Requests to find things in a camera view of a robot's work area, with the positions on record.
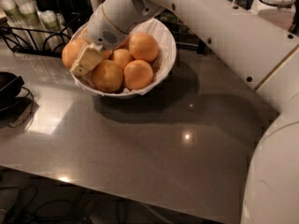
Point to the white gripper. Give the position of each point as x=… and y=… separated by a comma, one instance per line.
x=102, y=30

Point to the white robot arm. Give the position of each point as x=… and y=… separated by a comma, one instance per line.
x=263, y=55

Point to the front left orange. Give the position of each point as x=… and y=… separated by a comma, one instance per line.
x=107, y=76

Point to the front right orange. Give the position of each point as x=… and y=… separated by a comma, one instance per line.
x=138, y=74

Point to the right upper orange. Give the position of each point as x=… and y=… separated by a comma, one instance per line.
x=143, y=46

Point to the stacked paper cups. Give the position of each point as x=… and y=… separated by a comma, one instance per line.
x=52, y=25
x=14, y=16
x=30, y=16

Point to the black pan on stand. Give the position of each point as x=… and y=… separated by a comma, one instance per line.
x=16, y=101

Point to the white appliance with plates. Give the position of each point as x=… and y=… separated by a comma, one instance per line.
x=279, y=12

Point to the black wire cup rack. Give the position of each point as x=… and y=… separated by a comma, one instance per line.
x=39, y=42

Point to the white bowl with paper liner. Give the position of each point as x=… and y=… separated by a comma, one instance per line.
x=162, y=65

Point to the stacked paper cups left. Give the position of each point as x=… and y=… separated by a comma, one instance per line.
x=14, y=16

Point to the large orange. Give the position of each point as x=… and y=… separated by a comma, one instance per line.
x=71, y=52

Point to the stacked paper cups middle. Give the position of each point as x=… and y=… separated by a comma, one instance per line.
x=30, y=16

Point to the centre orange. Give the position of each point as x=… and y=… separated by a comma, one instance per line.
x=121, y=57

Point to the back left orange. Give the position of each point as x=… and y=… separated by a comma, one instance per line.
x=106, y=53

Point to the stacked paper cups right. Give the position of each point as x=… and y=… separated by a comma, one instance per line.
x=52, y=25

